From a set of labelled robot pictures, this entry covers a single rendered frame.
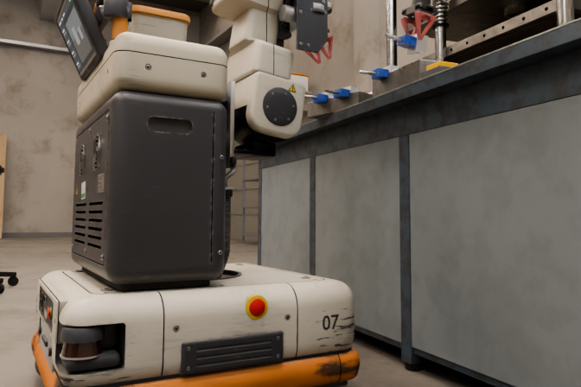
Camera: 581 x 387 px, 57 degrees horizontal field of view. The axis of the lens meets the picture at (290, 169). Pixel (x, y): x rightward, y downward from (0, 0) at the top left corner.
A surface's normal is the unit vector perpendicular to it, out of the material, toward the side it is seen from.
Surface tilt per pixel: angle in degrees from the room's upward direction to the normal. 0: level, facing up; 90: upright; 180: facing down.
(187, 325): 90
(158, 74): 90
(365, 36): 90
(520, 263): 90
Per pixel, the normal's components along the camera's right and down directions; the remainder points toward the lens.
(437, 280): -0.92, -0.04
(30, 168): 0.50, -0.07
